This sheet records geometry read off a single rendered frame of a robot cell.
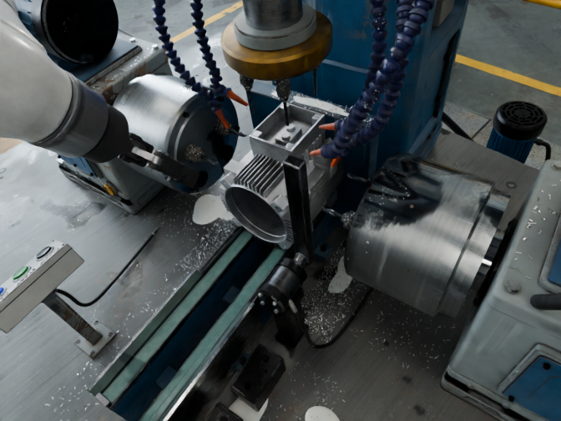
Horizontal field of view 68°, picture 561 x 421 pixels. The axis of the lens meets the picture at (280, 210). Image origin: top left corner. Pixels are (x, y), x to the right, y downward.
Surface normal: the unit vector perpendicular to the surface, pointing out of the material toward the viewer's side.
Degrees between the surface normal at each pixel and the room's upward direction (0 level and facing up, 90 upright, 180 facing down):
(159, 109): 24
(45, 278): 65
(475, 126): 0
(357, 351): 0
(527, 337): 90
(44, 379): 0
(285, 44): 90
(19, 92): 91
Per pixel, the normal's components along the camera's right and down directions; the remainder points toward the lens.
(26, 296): 0.70, 0.07
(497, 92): -0.11, -0.64
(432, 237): -0.41, -0.12
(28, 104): 0.79, 0.51
